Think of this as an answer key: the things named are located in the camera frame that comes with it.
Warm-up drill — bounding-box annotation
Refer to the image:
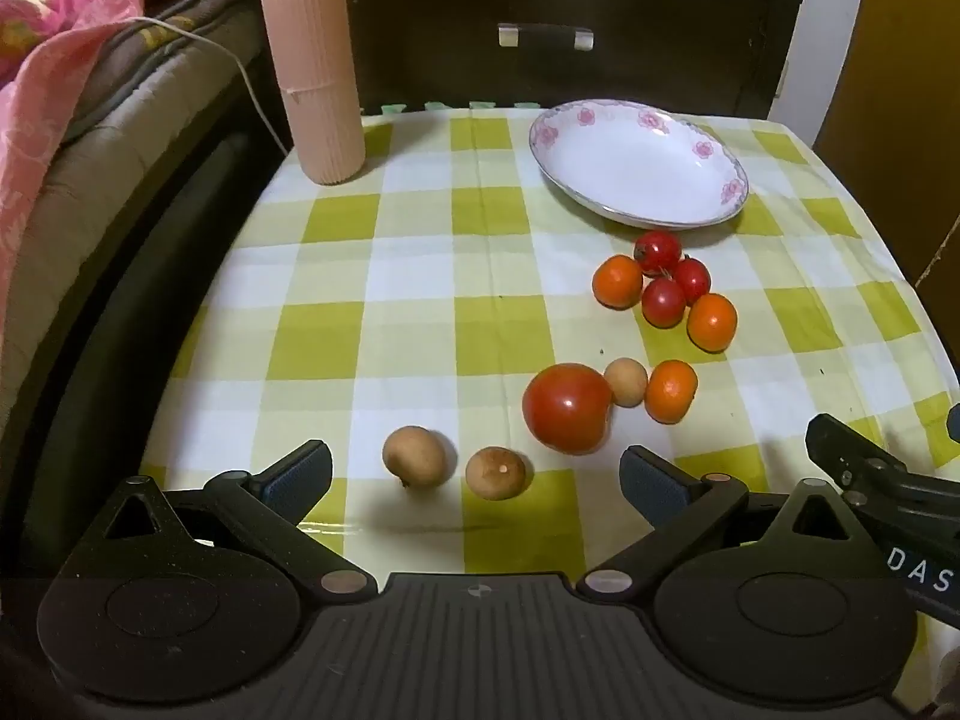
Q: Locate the brown longan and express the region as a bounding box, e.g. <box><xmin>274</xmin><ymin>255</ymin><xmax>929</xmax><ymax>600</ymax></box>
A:
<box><xmin>464</xmin><ymin>445</ymin><xmax>527</xmax><ymax>500</ymax></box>
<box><xmin>382</xmin><ymin>426</ymin><xmax>448</xmax><ymax>489</ymax></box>
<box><xmin>604</xmin><ymin>358</ymin><xmax>647</xmax><ymax>408</ymax></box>

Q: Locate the large red tomato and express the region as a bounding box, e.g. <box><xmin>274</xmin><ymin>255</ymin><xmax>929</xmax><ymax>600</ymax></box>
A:
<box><xmin>523</xmin><ymin>362</ymin><xmax>613</xmax><ymax>455</ymax></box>

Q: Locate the orange kumquat cluster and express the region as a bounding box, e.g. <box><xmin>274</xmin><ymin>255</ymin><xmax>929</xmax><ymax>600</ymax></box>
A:
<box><xmin>592</xmin><ymin>254</ymin><xmax>644</xmax><ymax>310</ymax></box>
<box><xmin>686</xmin><ymin>293</ymin><xmax>739</xmax><ymax>355</ymax></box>

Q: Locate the red cherry tomato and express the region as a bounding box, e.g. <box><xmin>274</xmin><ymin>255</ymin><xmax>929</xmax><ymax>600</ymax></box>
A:
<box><xmin>672</xmin><ymin>257</ymin><xmax>711</xmax><ymax>305</ymax></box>
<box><xmin>641</xmin><ymin>277</ymin><xmax>686</xmax><ymax>328</ymax></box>
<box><xmin>633</xmin><ymin>229</ymin><xmax>682</xmax><ymax>278</ymax></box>

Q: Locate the red cherry tomato top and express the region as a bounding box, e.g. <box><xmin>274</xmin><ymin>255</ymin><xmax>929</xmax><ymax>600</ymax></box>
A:
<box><xmin>633</xmin><ymin>229</ymin><xmax>682</xmax><ymax>278</ymax></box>

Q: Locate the green checked tablecloth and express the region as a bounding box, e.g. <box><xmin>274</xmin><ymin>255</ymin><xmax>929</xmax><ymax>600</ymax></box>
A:
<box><xmin>143</xmin><ymin>109</ymin><xmax>958</xmax><ymax>577</ymax></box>

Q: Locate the brown cardboard box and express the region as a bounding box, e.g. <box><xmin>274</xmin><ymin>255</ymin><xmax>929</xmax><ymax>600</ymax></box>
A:
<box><xmin>812</xmin><ymin>0</ymin><xmax>960</xmax><ymax>301</ymax></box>

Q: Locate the white floral plate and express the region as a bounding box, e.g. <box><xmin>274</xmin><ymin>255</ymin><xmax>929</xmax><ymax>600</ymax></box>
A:
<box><xmin>529</xmin><ymin>99</ymin><xmax>750</xmax><ymax>231</ymax></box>

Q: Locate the green foam mat edge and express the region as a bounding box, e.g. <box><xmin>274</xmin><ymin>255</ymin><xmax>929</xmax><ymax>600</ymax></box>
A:
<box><xmin>377</xmin><ymin>101</ymin><xmax>542</xmax><ymax>115</ymax></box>

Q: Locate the grey quilted mattress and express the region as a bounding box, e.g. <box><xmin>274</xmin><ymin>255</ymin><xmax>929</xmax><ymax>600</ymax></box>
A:
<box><xmin>2</xmin><ymin>0</ymin><xmax>263</xmax><ymax>416</ymax></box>

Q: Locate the dark wooden cabinet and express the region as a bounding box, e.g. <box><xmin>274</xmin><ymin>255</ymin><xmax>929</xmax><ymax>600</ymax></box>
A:
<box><xmin>347</xmin><ymin>0</ymin><xmax>802</xmax><ymax>119</ymax></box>

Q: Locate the pink ribbed cylinder container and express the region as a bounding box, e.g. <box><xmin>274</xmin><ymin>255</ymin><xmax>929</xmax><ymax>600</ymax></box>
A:
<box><xmin>260</xmin><ymin>0</ymin><xmax>366</xmax><ymax>185</ymax></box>

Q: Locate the pink floral blanket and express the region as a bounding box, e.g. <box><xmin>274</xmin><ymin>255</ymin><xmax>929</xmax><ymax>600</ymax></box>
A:
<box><xmin>0</xmin><ymin>0</ymin><xmax>186</xmax><ymax>332</ymax></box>

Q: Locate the chrome drawer handle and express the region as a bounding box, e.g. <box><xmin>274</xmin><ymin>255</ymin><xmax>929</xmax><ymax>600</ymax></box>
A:
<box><xmin>496</xmin><ymin>23</ymin><xmax>596</xmax><ymax>52</ymax></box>

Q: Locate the white cable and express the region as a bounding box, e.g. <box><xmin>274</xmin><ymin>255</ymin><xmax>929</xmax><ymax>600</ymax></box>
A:
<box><xmin>130</xmin><ymin>13</ymin><xmax>292</xmax><ymax>157</ymax></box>

